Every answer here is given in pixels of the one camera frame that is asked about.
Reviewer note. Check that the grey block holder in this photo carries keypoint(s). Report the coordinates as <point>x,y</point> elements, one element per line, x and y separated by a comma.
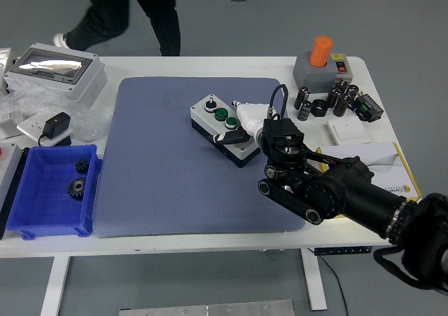
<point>313,77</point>

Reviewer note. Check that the clear crumpled plastic bag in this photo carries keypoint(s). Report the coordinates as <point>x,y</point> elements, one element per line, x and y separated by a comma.
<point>87,123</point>

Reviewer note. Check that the white yellow cardboard box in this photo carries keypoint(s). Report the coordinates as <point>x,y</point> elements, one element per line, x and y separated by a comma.
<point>378,155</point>

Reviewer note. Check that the person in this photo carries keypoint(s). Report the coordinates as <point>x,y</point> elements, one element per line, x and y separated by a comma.
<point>105,7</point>

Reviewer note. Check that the black cylindrical capacitor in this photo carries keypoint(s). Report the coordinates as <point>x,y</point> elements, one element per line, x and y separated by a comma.
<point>333,98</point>
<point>341,85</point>
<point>301,98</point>
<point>342,105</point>
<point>305,111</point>
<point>352,91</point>

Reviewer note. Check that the small black bevel gear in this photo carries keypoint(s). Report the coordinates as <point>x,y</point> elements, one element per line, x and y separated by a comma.
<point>81,166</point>

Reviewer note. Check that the grey push button control box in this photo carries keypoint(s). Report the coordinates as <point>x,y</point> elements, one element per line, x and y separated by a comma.
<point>201,114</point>

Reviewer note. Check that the white socket plate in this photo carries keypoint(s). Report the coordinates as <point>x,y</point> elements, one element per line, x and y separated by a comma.
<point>29,125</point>

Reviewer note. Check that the orange cylinder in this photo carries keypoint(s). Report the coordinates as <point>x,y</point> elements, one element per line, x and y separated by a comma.
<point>321,51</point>

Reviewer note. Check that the grey enclosure with clear window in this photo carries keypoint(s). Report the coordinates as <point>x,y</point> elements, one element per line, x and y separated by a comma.
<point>84,84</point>

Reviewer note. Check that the black power adapter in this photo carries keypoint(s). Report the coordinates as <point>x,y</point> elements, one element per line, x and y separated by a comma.
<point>57,123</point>

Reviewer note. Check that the grey rocker switch box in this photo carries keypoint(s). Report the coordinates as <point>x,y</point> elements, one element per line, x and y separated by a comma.
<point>341,67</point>

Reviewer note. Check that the silver foil bag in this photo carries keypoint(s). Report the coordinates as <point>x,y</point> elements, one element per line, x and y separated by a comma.
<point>5,58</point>

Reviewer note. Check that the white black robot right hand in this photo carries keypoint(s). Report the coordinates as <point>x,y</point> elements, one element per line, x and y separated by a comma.
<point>250,116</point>

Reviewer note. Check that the blue-grey table mat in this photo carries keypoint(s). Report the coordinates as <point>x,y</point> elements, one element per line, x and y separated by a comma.
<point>157,155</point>

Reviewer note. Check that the blue plastic bin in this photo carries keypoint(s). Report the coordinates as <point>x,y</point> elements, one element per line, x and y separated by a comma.
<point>42,197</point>

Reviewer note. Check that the black table height control panel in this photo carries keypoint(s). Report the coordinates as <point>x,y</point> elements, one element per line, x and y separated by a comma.
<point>343,250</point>

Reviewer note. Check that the white table leg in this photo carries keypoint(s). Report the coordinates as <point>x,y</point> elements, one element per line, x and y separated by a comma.
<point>56,284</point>
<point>313,281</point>

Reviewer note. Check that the large black bevel gear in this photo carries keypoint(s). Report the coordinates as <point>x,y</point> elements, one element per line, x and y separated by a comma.
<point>77,188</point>

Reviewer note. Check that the white wall switch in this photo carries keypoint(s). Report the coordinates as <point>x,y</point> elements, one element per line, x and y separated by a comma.
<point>350,132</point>

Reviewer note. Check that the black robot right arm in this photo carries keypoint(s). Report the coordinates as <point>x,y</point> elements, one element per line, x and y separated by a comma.
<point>364,197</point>

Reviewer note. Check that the black module with green terminal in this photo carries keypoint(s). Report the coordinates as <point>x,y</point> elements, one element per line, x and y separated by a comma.
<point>369,107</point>

